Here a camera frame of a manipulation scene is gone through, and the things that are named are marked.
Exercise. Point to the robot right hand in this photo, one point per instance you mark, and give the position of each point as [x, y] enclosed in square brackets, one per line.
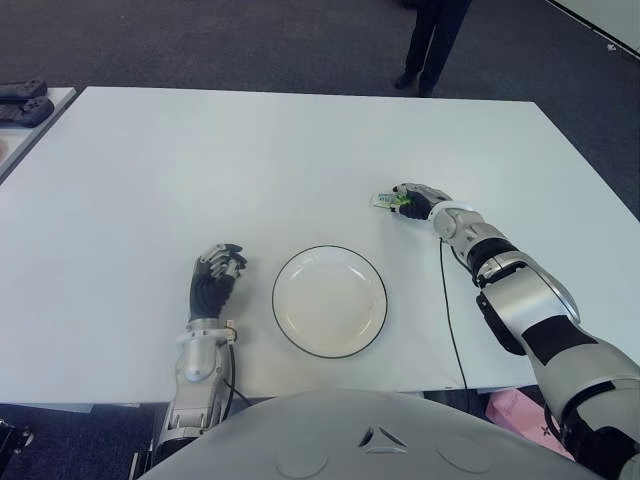
[419, 202]

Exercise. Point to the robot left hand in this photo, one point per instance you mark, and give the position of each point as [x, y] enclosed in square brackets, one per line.
[207, 292]

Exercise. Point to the green white toothpaste tube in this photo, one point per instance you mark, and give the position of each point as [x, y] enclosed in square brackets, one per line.
[381, 201]

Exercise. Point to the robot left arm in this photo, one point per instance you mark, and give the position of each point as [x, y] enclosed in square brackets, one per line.
[197, 365]

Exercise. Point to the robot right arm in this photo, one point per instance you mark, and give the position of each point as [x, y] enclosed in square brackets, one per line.
[535, 300]

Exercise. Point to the white plate black rim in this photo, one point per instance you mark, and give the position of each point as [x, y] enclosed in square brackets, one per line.
[327, 305]

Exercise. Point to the person in dark trousers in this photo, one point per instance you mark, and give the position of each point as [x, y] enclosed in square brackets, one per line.
[430, 45]

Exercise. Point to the grey robot torso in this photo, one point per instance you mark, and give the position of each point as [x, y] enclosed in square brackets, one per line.
[350, 430]

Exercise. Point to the white side table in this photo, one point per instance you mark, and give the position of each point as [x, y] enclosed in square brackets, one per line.
[30, 135]

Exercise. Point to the black device on floor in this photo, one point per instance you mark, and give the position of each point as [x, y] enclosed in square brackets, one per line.
[12, 437]

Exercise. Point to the black game controller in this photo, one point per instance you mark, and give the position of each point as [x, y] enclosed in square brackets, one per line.
[27, 110]
[20, 89]

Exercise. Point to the white background table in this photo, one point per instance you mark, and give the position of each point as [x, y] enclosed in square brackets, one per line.
[605, 20]

